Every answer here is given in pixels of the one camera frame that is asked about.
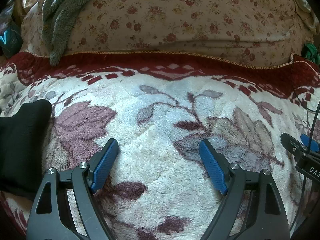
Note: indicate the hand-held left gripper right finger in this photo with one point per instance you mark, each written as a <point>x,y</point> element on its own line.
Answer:
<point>211,165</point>

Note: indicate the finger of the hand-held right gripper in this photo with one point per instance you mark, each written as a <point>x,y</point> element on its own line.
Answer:
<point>292,146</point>
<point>308,143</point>

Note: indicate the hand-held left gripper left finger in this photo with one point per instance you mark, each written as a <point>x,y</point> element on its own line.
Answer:
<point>106,162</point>

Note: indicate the black pants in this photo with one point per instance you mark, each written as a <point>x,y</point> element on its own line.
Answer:
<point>22,145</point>

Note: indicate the white floral fleece blanket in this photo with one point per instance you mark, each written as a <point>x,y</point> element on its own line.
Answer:
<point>160,110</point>

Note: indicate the green crumpled object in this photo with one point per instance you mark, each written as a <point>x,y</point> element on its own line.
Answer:
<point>310,51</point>

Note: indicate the cream satin cloth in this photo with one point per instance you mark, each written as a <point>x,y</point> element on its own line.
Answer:
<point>303,7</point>

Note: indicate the floral beige pillow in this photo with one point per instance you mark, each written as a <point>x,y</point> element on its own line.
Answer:
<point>175,17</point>

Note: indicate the grey-green fleece cloth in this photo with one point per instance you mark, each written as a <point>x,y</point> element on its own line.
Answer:
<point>62,12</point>

